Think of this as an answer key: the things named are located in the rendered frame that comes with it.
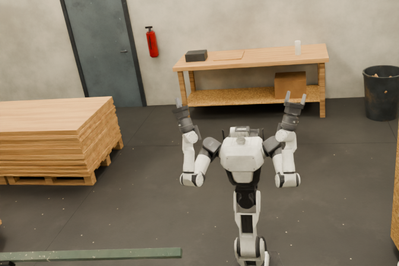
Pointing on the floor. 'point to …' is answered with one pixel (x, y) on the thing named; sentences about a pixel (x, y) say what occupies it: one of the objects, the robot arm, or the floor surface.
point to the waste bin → (381, 92)
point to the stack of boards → (57, 139)
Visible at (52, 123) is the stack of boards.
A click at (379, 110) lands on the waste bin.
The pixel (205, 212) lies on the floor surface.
